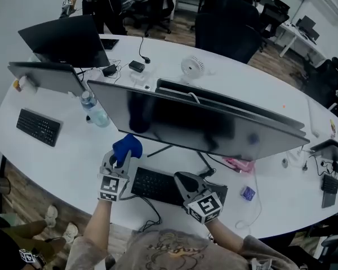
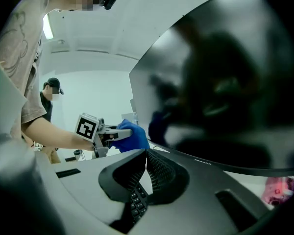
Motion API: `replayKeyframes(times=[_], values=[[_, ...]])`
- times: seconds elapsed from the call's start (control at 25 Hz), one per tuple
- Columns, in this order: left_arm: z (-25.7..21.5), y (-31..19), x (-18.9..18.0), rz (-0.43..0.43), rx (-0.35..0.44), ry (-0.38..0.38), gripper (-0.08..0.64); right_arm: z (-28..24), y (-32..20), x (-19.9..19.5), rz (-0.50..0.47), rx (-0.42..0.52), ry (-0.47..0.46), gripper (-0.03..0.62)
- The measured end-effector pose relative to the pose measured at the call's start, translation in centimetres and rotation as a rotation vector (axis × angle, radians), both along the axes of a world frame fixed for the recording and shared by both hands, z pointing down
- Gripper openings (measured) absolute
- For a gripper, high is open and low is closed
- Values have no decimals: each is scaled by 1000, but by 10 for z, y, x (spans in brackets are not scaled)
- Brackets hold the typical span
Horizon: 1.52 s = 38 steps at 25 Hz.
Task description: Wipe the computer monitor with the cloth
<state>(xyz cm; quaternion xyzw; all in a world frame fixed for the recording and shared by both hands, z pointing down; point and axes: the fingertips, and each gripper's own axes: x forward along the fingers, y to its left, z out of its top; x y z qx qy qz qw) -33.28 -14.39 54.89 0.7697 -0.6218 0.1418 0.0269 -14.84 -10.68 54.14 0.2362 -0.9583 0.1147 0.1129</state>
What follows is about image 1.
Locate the white desk fan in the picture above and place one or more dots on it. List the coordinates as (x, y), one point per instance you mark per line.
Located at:
(192, 66)

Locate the black cylindrical bin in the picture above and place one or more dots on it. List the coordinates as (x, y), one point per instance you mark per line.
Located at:
(1, 184)

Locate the black power adapter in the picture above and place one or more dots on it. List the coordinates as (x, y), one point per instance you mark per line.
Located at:
(109, 70)
(136, 65)

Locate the black office chair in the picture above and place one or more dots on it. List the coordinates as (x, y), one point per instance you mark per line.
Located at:
(228, 29)
(324, 80)
(159, 4)
(273, 15)

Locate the grey-backed monitor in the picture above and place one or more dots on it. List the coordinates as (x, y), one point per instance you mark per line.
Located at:
(48, 77)
(331, 149)

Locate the person's grey printed shirt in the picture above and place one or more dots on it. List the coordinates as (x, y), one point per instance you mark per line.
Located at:
(171, 252)

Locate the clear water bottle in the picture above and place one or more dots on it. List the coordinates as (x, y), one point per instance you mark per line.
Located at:
(97, 112)

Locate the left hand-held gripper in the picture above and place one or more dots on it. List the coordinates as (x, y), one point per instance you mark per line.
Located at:
(112, 184)

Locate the black computer monitor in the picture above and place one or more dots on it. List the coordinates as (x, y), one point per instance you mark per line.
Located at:
(186, 119)

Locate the pink packet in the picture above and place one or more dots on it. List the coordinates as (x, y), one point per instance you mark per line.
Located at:
(239, 164)

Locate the white desk with monitors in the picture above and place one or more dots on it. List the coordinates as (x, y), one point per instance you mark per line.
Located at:
(301, 35)

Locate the person's right forearm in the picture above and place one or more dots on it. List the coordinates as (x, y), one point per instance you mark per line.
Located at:
(222, 232)

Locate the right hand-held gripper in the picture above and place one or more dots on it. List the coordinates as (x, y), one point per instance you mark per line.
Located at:
(202, 201)

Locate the black keyboard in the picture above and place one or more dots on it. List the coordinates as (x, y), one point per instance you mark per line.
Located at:
(330, 190)
(38, 126)
(155, 186)
(109, 43)

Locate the small purple packet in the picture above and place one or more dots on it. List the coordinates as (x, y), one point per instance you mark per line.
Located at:
(248, 193)

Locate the person's left forearm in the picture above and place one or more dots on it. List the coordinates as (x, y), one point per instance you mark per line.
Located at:
(98, 224)

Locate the blue cloth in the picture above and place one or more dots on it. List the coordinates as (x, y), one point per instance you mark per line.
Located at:
(128, 146)

